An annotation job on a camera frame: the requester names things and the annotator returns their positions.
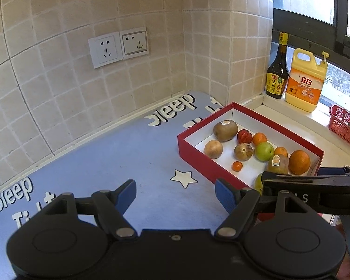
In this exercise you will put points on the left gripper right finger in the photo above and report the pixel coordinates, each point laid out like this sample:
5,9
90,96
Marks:
241,206

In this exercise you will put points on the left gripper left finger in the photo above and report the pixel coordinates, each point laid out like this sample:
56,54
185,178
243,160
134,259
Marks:
110,207

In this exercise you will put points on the green apple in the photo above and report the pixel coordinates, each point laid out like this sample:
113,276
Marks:
259,184
264,151

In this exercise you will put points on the tiny orange kumquat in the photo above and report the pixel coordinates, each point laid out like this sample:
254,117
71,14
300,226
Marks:
237,166

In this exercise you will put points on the large orange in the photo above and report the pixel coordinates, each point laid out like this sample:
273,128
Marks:
299,162

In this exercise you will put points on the large brown kiwi with sticker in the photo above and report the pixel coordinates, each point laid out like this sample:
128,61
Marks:
278,164

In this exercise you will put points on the tan round passion fruit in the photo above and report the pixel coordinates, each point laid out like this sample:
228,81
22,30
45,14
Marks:
213,149

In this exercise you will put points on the small tangerine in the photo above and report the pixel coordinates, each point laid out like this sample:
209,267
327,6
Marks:
281,151

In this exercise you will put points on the small brown kiwi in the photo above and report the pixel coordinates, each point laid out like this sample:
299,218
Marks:
225,130

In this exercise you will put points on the person right hand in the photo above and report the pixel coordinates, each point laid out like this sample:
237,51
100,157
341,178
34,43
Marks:
344,270

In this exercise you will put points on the blue sleep tight mat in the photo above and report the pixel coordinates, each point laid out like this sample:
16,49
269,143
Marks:
170,193

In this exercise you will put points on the red plastic basket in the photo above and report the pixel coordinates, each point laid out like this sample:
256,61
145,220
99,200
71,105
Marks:
339,122

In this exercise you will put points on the red strawberry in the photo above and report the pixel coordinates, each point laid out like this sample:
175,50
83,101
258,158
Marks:
244,137

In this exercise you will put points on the yellow detergent jug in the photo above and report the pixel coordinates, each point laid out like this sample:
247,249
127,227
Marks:
306,80

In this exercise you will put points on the dark soy sauce bottle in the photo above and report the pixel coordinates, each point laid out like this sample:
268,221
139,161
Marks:
277,73

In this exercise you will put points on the white wall socket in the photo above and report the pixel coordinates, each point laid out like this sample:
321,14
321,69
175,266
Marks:
105,49

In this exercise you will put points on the black window frame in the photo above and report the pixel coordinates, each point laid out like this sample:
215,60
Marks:
317,26

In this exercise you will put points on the beige framed wall socket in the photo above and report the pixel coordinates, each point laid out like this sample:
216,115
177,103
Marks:
134,42

